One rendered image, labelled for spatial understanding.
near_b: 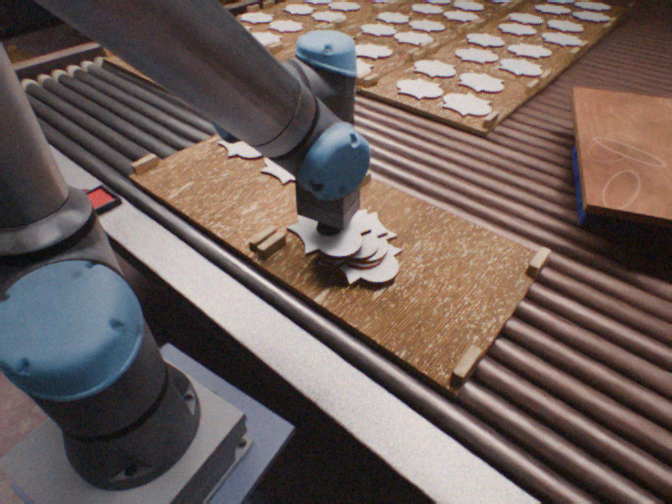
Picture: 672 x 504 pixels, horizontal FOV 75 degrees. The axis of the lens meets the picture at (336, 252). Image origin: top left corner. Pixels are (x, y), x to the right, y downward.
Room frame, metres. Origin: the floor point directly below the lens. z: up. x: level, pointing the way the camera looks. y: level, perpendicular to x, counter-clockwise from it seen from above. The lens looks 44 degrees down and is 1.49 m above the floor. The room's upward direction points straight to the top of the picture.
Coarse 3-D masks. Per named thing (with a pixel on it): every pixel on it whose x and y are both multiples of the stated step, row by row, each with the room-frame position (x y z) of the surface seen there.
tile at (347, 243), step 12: (300, 216) 0.59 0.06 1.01; (288, 228) 0.56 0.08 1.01; (300, 228) 0.56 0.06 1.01; (312, 228) 0.56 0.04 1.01; (348, 228) 0.56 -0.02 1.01; (360, 228) 0.56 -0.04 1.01; (312, 240) 0.53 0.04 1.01; (324, 240) 0.53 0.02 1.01; (336, 240) 0.53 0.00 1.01; (348, 240) 0.53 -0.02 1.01; (360, 240) 0.53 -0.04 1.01; (312, 252) 0.51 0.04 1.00; (324, 252) 0.50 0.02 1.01; (336, 252) 0.50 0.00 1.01; (348, 252) 0.50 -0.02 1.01
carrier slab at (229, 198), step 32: (192, 160) 0.89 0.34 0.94; (224, 160) 0.89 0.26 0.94; (256, 160) 0.89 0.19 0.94; (160, 192) 0.76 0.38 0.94; (192, 192) 0.76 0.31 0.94; (224, 192) 0.76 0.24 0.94; (256, 192) 0.76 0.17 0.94; (288, 192) 0.76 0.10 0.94; (224, 224) 0.66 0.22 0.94; (256, 224) 0.66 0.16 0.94; (288, 224) 0.66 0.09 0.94; (256, 256) 0.57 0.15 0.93
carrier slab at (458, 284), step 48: (384, 192) 0.76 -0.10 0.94; (288, 240) 0.61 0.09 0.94; (432, 240) 0.61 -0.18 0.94; (480, 240) 0.61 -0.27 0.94; (288, 288) 0.50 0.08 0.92; (336, 288) 0.49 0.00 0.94; (384, 288) 0.49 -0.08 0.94; (432, 288) 0.49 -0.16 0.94; (480, 288) 0.49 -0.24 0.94; (528, 288) 0.49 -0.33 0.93; (384, 336) 0.39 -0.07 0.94; (432, 336) 0.39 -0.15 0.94; (480, 336) 0.39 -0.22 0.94; (432, 384) 0.32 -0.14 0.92
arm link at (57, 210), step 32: (0, 64) 0.36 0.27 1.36; (0, 96) 0.35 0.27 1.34; (0, 128) 0.34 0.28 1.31; (32, 128) 0.36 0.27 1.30; (0, 160) 0.33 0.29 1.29; (32, 160) 0.35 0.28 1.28; (0, 192) 0.32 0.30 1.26; (32, 192) 0.33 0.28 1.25; (64, 192) 0.36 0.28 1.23; (0, 224) 0.31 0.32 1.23; (32, 224) 0.32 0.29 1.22; (64, 224) 0.34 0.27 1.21; (96, 224) 0.37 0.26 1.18; (0, 256) 0.30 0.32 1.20; (32, 256) 0.30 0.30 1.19; (64, 256) 0.32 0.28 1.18; (96, 256) 0.33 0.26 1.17; (0, 288) 0.30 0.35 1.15
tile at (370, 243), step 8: (360, 216) 0.62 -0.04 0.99; (368, 224) 0.60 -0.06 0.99; (376, 232) 0.57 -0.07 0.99; (384, 232) 0.57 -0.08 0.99; (368, 240) 0.55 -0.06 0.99; (376, 240) 0.55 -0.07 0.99; (368, 248) 0.53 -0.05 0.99; (376, 248) 0.53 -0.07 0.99; (360, 256) 0.51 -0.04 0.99; (368, 256) 0.52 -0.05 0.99
